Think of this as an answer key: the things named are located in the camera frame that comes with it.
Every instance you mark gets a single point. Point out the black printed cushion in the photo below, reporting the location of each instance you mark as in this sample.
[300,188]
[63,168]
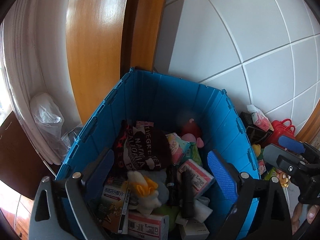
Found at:
[141,148]

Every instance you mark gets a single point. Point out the white small box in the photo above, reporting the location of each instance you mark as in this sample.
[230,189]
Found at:
[192,229]

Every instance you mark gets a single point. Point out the pink white medicine box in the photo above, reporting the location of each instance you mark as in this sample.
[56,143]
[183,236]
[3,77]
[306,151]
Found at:
[201,180]

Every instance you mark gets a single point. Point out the white duck plush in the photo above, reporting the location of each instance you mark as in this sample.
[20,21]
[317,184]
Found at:
[144,193]

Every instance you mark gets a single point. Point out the red pink plush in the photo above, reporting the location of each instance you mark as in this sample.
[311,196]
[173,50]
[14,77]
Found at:
[192,133]

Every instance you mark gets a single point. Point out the person's hand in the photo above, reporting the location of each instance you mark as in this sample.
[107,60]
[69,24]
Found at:
[303,212]

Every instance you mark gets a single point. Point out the red bear suitcase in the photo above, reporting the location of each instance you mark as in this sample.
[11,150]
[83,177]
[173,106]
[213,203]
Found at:
[284,127]

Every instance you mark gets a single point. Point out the pink tissue pack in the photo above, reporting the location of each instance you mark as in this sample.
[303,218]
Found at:
[259,119]

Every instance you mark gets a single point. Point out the dark blue feather duster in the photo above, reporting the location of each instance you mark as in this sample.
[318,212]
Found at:
[187,196]

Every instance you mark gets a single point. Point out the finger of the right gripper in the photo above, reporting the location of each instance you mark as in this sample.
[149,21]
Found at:
[291,144]
[283,160]

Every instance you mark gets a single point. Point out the clear plastic bag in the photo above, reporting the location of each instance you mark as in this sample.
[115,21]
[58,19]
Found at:
[49,120]

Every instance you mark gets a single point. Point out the blue plastic storage crate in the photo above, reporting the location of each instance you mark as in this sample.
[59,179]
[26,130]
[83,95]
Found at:
[168,102]

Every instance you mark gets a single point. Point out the brown bear plush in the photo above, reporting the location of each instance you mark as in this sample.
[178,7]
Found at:
[284,179]

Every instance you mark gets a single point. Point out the green wipes pack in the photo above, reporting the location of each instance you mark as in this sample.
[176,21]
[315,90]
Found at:
[193,153]

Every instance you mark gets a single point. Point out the white curtain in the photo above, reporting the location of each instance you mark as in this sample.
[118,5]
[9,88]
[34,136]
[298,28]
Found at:
[34,60]

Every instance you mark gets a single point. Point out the grey fluffy plush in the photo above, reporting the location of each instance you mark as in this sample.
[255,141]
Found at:
[160,178]

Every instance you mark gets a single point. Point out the green medicine box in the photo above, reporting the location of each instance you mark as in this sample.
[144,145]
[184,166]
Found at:
[113,207]

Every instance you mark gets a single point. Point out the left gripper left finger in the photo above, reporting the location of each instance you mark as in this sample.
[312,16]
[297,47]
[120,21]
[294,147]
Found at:
[61,208]

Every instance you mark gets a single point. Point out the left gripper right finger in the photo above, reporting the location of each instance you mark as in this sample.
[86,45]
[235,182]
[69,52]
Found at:
[259,208]

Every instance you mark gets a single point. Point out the green yellow plush toy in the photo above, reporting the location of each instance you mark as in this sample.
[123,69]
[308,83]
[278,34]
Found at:
[258,150]

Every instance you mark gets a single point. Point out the pink white box front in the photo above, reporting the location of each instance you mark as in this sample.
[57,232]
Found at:
[153,227]

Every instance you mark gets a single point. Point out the black gift bag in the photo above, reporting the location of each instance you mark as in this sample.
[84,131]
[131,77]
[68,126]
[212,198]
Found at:
[255,134]

